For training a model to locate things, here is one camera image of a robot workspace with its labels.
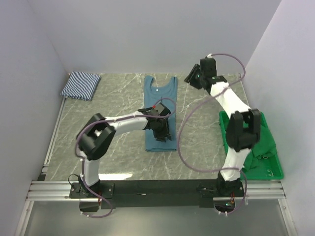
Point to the green tank top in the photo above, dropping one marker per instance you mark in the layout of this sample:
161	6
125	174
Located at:
266	147

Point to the blue white striped tank top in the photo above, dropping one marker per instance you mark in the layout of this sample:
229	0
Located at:
81	85

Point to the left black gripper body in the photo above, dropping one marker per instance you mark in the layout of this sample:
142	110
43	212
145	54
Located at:
162	129

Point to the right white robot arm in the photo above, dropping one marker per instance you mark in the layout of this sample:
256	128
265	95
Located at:
243	129

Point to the green plastic bin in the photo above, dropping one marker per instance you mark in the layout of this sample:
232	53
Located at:
269	168

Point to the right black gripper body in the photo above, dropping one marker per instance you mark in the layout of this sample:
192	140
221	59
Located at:
203	76

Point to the light blue tank top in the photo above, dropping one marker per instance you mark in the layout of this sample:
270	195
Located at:
167	95

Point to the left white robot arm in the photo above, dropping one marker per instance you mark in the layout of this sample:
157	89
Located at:
95	138

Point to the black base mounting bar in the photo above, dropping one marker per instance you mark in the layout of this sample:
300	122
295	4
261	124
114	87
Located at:
165	193

